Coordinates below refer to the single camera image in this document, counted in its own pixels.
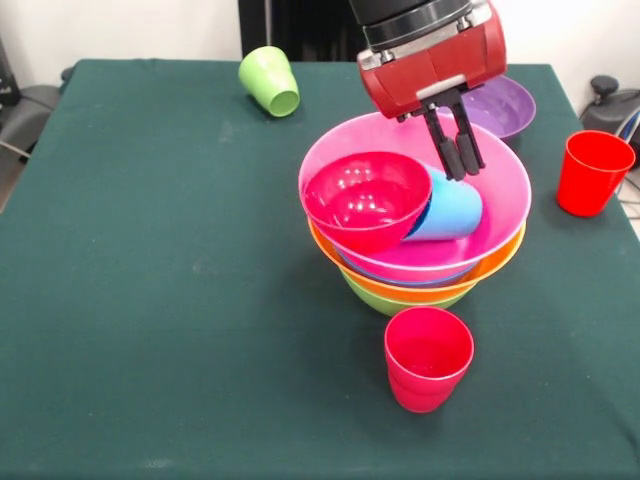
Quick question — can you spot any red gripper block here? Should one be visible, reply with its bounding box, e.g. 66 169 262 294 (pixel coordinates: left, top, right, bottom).
358 2 509 182

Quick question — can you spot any blue cup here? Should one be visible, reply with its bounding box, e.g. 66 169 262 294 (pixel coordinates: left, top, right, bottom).
402 167 484 244

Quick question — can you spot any large magenta bowl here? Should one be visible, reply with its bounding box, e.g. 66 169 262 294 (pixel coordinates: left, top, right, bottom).
298 110 533 284

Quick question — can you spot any small crimson pink bowl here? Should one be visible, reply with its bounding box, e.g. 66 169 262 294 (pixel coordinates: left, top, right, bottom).
303 151 434 255

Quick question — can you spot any large orange bowl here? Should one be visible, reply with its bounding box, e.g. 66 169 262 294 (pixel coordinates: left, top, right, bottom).
307 217 527 303

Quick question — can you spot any blue bowl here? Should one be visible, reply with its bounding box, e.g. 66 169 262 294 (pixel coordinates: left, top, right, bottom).
344 259 474 289

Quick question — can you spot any green bowl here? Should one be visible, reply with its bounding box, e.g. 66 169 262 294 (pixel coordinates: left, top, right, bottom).
342 272 469 318

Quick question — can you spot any green cup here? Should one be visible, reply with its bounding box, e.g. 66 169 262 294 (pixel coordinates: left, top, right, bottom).
238 45 301 119

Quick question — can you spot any purple bowl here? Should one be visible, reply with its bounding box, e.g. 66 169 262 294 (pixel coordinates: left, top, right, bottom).
437 74 537 141

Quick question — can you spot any red cup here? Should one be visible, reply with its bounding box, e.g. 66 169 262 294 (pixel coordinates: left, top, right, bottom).
556 130 637 218

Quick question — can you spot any crimson pink cup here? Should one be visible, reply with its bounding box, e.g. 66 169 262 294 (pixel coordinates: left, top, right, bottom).
384 305 475 414

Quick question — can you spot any dark green tablecloth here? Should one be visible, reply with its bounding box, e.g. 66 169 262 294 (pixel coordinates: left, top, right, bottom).
0 58 640 480

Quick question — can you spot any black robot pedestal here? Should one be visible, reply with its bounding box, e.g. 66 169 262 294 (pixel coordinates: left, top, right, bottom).
238 0 369 64

